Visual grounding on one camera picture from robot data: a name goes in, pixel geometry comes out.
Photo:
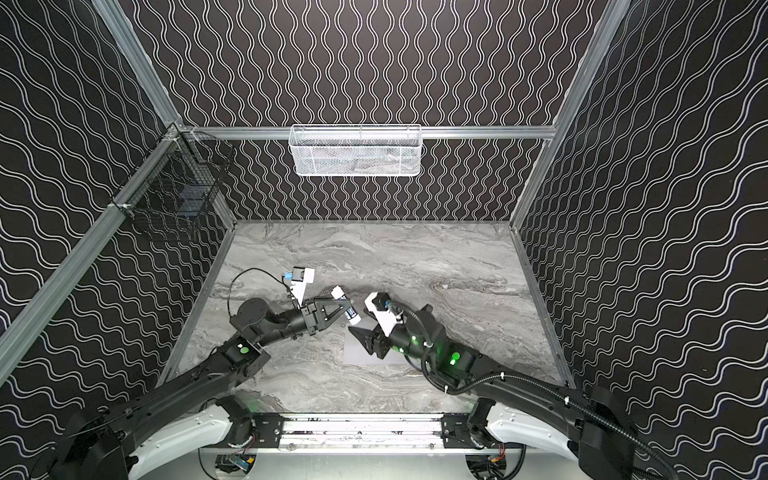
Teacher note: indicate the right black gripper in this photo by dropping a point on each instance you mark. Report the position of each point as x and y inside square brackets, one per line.
[383, 342]

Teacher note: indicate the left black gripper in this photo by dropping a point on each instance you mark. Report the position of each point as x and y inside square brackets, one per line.
[317, 315]

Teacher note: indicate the blue white glue stick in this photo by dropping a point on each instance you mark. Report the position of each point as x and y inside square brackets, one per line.
[351, 313]

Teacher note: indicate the lavender envelope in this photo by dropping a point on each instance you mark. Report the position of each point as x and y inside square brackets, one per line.
[354, 354]

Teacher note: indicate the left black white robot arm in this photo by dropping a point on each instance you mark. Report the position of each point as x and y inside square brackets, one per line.
[195, 409]

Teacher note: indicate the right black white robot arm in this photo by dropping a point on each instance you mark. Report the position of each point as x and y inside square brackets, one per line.
[592, 427]

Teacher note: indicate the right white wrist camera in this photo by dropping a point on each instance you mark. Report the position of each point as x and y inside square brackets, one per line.
[378, 304]

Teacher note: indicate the aluminium front rail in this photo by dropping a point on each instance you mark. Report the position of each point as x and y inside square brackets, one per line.
[358, 433]

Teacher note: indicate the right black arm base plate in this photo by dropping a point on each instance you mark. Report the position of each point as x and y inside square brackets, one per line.
[456, 432]

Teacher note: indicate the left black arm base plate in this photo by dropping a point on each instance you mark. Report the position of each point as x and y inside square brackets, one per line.
[258, 431]

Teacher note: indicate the white wire mesh basket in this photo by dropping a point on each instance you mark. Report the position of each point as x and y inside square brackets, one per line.
[356, 150]

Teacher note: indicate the black wire basket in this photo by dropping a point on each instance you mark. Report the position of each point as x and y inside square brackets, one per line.
[182, 196]

